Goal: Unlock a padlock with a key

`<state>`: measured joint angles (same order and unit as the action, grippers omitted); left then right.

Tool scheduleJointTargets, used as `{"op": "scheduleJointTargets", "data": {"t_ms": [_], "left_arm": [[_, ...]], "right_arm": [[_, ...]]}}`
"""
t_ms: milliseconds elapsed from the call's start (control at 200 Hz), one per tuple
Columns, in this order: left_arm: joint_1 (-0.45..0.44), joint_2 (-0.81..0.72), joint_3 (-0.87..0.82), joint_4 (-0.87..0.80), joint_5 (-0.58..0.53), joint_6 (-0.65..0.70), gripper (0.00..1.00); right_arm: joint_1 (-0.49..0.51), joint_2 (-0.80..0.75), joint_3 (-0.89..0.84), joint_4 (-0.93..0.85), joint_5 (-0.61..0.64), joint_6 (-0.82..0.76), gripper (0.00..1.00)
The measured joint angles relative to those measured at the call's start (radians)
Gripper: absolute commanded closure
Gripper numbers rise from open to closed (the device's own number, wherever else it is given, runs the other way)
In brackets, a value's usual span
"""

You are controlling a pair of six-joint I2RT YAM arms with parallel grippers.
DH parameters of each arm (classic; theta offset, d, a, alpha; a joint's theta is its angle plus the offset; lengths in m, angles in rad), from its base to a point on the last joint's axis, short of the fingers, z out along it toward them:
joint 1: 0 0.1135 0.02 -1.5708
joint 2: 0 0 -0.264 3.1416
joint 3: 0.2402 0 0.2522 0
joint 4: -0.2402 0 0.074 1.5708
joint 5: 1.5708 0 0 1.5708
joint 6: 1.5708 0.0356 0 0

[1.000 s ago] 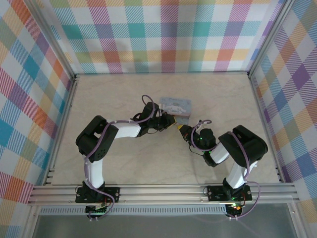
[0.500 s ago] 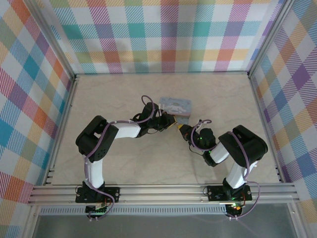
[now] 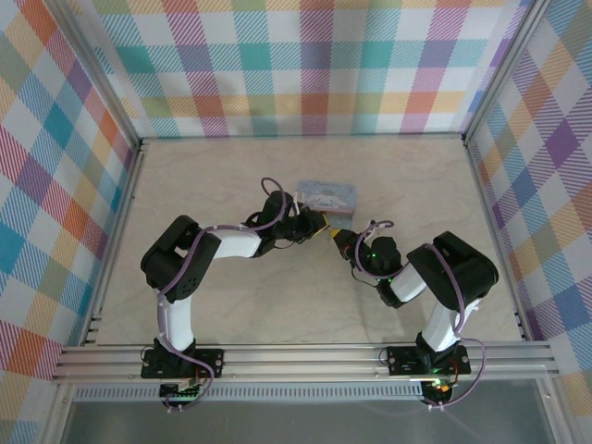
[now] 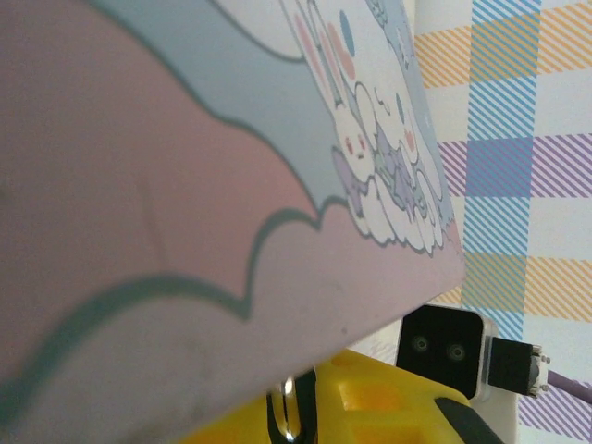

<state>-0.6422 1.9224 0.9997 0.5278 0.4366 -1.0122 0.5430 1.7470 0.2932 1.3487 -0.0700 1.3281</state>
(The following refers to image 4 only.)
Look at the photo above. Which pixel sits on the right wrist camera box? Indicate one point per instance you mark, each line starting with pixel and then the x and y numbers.
pixel 439 342

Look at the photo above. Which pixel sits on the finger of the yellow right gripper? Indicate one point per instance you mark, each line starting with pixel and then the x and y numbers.
pixel 379 407
pixel 245 427

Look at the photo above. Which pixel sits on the pastel cartoon tin box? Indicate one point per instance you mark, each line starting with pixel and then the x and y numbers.
pixel 162 185

